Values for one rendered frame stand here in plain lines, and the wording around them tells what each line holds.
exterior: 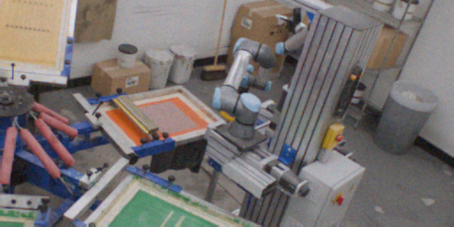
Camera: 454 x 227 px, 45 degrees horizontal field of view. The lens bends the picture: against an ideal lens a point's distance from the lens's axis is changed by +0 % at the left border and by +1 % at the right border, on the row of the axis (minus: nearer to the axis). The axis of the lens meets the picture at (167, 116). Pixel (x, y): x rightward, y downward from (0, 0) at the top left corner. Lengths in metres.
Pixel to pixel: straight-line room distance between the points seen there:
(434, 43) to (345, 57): 3.49
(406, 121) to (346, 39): 3.22
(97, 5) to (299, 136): 2.90
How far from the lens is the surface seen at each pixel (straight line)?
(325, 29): 2.78
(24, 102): 2.92
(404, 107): 5.82
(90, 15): 5.35
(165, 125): 3.53
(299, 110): 2.95
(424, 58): 6.25
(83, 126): 3.24
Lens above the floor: 2.85
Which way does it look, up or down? 31 degrees down
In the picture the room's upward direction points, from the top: 12 degrees clockwise
